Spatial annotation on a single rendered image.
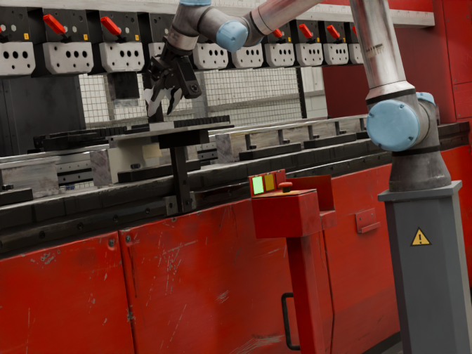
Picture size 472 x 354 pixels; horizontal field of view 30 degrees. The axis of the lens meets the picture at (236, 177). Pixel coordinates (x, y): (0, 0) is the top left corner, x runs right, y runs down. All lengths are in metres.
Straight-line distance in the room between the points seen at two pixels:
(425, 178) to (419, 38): 2.26
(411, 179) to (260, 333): 0.79
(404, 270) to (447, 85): 2.22
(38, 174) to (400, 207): 0.88
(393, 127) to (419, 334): 0.52
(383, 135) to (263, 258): 0.81
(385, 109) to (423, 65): 2.34
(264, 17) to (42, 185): 0.70
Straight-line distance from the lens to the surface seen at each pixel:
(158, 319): 2.32
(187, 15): 2.25
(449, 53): 4.29
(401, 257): 2.17
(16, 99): 2.89
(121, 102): 2.48
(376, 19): 2.05
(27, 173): 2.19
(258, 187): 2.53
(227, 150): 2.81
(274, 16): 2.29
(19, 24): 2.22
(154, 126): 2.39
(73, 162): 2.65
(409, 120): 2.00
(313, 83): 9.99
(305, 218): 2.44
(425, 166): 2.16
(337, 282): 3.07
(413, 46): 4.37
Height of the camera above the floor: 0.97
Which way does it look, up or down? 3 degrees down
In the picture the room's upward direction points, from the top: 8 degrees counter-clockwise
